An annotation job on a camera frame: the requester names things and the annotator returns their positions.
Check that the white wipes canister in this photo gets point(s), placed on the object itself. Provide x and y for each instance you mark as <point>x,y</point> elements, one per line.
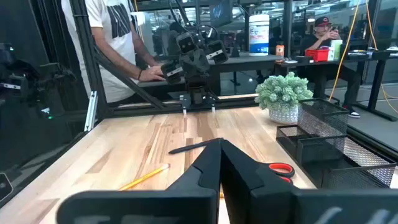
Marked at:
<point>258,34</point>

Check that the black mesh desk organizer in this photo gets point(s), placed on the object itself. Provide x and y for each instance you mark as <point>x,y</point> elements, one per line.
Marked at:
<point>329,149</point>

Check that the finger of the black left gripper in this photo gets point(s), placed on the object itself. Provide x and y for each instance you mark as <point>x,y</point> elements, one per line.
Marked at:
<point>174,73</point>
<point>214,53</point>

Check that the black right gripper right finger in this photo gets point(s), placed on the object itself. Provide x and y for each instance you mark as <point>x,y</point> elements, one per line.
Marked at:
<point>264,202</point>

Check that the white green carton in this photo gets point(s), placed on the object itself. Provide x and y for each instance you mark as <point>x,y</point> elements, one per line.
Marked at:
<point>335,49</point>

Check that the orange bottle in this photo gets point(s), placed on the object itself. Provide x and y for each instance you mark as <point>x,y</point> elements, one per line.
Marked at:
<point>280,50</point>

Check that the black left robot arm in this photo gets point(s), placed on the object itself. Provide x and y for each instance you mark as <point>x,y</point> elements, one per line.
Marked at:
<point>197,93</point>

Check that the black pen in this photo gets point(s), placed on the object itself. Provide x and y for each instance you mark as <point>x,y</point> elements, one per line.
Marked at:
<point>192,146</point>

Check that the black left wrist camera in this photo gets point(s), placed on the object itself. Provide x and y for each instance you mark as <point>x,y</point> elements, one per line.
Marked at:
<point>186,43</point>

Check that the black side desk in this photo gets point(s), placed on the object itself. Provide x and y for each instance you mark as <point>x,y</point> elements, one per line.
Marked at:
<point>242,59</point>

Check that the red plastic bin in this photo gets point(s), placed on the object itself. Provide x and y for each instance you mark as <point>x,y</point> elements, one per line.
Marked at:
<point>317,55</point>

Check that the silver metal bracket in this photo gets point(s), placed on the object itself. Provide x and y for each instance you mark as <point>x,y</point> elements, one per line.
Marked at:
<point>90,110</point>

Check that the black aluminium table frame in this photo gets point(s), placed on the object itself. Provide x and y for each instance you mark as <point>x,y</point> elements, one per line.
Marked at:
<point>140,109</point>

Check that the person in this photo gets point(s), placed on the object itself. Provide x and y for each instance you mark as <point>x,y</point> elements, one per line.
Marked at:
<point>314,42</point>
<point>112,46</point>

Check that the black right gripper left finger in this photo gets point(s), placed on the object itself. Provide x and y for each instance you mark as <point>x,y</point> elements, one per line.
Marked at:
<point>186,202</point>

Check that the green plant in white pot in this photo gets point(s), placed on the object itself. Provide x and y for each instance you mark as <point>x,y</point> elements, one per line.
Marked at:
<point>281,93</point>

